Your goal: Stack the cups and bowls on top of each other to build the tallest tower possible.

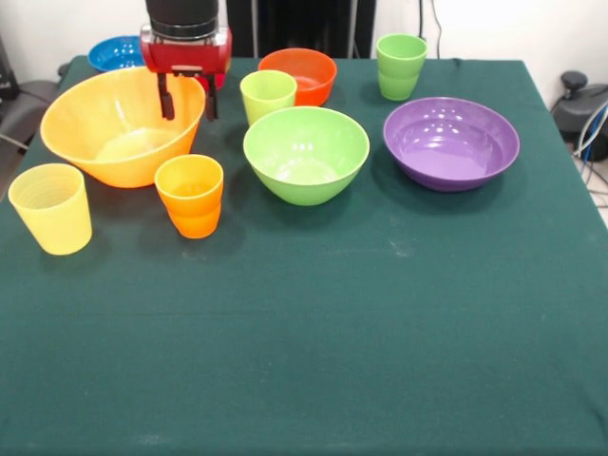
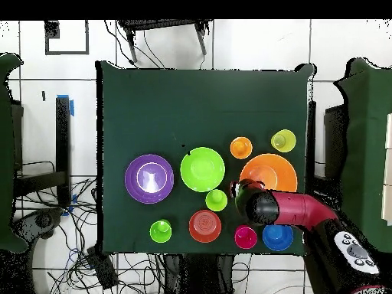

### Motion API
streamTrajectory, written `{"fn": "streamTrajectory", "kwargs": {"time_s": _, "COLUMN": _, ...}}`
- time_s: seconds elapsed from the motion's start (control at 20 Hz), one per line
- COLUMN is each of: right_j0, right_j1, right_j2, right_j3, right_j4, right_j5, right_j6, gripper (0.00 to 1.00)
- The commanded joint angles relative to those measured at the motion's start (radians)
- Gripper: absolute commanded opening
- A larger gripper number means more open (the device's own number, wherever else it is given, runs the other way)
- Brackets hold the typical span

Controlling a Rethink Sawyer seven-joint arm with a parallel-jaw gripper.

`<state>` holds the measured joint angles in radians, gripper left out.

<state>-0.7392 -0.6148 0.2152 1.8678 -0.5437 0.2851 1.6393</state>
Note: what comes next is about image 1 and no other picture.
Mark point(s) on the blue bowl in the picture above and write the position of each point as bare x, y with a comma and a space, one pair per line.
114, 54

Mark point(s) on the grey office chair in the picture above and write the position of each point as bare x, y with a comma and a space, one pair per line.
28, 104

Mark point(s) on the dark green tablecloth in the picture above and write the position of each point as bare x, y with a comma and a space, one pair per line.
304, 332

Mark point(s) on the purple bowl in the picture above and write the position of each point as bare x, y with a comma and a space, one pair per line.
451, 142

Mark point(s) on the red-orange bowl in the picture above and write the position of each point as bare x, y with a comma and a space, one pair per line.
309, 71

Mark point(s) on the green cup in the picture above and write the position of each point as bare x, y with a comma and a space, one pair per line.
401, 71

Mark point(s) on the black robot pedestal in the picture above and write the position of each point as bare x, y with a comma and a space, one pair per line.
294, 24

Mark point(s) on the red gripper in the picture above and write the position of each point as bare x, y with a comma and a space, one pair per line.
185, 57

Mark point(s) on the red cup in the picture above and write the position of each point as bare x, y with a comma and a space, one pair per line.
220, 81

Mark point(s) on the orange cup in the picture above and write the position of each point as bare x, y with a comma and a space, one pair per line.
190, 199

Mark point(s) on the large yellow-orange bowl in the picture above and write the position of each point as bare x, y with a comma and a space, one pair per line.
85, 123

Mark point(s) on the lime yellow cup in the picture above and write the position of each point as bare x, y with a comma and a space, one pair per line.
266, 95

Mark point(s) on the green bowl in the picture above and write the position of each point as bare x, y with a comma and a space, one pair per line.
304, 142

